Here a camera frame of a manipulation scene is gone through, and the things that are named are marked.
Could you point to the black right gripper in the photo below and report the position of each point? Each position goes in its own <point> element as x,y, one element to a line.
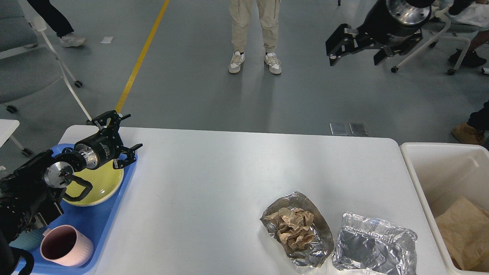
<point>391,24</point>

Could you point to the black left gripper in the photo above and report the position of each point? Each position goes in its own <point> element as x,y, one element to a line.
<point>106,145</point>

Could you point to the yellow plastic plate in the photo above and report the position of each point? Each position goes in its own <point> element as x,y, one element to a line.
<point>105,180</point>

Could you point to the pink ribbed mug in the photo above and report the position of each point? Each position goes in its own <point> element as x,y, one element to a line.
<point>65,245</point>

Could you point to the foil tray with paper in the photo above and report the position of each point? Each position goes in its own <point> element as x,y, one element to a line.
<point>322,245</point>

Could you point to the aluminium foil sheet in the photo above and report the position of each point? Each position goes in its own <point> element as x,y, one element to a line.
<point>375,245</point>

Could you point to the brown paper bag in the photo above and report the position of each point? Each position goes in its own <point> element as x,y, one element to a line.
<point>464,228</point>

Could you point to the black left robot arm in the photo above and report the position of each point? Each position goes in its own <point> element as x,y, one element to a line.
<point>31,196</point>

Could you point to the white office chair right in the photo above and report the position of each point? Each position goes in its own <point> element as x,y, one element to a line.
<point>441,27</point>

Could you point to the blue plastic tray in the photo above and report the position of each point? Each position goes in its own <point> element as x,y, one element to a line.
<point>92,221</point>

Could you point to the white side table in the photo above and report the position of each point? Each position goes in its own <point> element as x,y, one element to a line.
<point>7,128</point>

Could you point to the grey office chair left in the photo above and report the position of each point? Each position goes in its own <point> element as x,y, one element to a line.
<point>25,73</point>

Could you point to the teal yellow mug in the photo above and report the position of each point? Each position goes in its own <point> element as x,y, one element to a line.
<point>29,241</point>

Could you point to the beige plastic bin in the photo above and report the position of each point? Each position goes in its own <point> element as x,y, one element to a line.
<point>442,173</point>

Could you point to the crumpled brown paper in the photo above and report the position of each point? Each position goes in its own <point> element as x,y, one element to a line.
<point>294,228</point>

